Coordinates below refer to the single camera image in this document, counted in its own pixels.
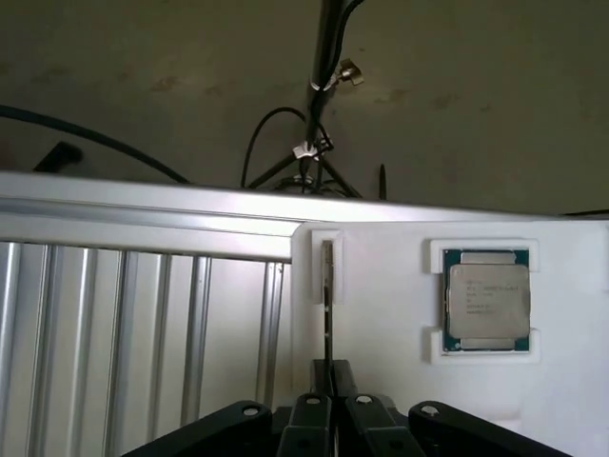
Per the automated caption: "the black camera tripod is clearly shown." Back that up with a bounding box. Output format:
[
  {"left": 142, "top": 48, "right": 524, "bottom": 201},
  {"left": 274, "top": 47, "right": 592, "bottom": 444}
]
[{"left": 246, "top": 0, "right": 363, "bottom": 200}]

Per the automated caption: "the black wedge block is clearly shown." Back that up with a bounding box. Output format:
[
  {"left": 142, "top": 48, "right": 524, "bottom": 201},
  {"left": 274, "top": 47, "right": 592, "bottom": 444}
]
[{"left": 32, "top": 141, "right": 83, "bottom": 172}]

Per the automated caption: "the white plastic parts rack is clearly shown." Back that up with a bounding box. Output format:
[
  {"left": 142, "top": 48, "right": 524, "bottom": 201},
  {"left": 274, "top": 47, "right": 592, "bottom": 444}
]
[{"left": 288, "top": 212, "right": 609, "bottom": 457}]

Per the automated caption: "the thin black looped cable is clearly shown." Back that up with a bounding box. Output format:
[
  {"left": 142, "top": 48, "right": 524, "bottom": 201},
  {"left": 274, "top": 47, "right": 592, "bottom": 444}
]
[{"left": 241, "top": 107, "right": 310, "bottom": 189}]

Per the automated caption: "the small metal clamp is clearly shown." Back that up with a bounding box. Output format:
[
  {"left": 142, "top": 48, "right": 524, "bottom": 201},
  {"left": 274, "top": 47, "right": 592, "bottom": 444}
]
[{"left": 334, "top": 57, "right": 365, "bottom": 88}]

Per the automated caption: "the thick black cable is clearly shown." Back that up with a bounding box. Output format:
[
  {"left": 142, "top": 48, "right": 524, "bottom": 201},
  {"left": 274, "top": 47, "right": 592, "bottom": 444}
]
[{"left": 0, "top": 104, "right": 191, "bottom": 185}]

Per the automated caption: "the silver CPU chip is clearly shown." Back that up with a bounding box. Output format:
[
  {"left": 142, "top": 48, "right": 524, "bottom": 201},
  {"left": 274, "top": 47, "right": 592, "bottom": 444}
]
[{"left": 441, "top": 247, "right": 533, "bottom": 356}]

